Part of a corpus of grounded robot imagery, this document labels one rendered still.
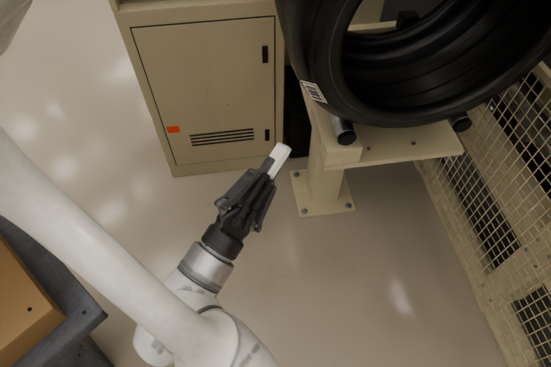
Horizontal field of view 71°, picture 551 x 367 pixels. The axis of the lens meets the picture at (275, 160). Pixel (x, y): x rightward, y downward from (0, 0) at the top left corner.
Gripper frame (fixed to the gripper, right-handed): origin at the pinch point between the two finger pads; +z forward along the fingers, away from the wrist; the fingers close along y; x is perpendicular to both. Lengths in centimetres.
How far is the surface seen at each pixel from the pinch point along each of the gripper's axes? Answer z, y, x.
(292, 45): 17.9, -12.1, -1.0
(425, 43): 51, 24, 0
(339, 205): 17, 102, -43
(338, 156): 12.1, 20.3, -2.1
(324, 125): 17.3, 17.6, -8.5
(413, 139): 28.5, 34.7, 5.5
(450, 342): -9, 117, 19
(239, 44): 37, 19, -62
